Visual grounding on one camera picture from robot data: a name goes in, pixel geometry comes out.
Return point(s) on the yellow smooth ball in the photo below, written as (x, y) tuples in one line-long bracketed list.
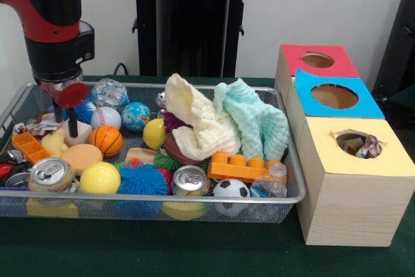
[(100, 178)]

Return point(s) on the dark green side table cloth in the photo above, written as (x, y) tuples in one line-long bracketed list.
[(407, 95)]

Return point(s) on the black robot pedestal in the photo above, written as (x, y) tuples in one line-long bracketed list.
[(194, 30)]

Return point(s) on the black upright panel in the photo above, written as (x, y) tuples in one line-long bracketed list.
[(398, 46)]

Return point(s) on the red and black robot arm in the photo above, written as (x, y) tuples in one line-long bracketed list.
[(48, 14)]

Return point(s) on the blue and green globe ball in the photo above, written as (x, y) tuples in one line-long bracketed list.
[(135, 116)]

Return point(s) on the black and white soccer ball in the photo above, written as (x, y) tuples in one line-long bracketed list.
[(231, 187)]

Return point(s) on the blue spiky rubber ball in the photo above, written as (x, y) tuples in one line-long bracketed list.
[(141, 179), (86, 111)]

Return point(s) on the light teal waffle cloth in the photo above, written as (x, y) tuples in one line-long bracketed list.
[(259, 121)]

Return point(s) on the cream waffle cloth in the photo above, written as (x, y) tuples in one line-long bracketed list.
[(201, 134)]

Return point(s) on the white toy baseball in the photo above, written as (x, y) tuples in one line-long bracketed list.
[(106, 118)]

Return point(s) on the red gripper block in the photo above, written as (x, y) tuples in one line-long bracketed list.
[(72, 96)]

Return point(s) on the red white blue cloth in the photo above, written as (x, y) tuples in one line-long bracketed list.
[(42, 126)]

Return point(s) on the wooden box with three holes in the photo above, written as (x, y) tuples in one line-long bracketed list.
[(350, 205)]

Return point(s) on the orange toy basketball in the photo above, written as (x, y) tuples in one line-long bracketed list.
[(106, 140)]

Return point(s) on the orange toy building block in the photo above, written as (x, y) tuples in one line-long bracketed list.
[(231, 170)]

